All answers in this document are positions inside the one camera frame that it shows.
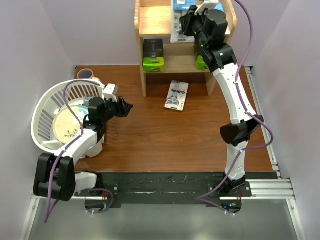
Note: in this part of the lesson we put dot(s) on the cream and teal plate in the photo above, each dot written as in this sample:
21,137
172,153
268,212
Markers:
66,126

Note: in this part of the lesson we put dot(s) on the aluminium frame rail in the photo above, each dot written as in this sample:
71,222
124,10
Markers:
157,139

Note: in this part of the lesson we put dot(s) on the black green razor box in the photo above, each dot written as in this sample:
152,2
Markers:
153,56
199,62

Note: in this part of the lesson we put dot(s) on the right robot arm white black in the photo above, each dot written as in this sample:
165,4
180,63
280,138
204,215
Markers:
222,63

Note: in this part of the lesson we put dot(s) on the white plastic slatted basket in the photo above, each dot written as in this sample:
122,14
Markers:
60,96

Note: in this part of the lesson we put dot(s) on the white Gillette razor blister pack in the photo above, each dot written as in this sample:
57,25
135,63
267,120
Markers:
177,94

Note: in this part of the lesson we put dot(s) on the purple and pink mug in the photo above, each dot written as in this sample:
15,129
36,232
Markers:
85,74

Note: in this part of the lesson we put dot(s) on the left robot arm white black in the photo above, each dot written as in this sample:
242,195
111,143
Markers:
55,176

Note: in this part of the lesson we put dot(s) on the wooden two-tier shelf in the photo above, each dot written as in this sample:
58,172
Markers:
153,18

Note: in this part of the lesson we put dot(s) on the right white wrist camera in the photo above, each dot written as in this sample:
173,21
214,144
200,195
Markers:
206,4

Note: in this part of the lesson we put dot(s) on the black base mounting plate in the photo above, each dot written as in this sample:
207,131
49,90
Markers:
167,188

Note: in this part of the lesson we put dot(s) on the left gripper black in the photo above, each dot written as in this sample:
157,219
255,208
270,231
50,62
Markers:
120,103

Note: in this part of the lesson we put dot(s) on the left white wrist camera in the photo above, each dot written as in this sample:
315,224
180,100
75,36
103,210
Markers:
110,92

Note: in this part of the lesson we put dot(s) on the white bowl under basket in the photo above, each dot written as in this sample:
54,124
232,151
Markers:
95,150

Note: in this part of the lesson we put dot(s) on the grey cup in basket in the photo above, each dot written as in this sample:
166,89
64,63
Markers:
86,101

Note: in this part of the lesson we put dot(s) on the blue razor blister pack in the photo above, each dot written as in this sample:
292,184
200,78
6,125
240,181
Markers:
179,8
220,7

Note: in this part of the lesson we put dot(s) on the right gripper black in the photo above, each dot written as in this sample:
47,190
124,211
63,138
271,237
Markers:
188,20

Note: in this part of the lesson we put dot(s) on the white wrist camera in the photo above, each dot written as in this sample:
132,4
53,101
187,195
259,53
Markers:
206,4
110,92

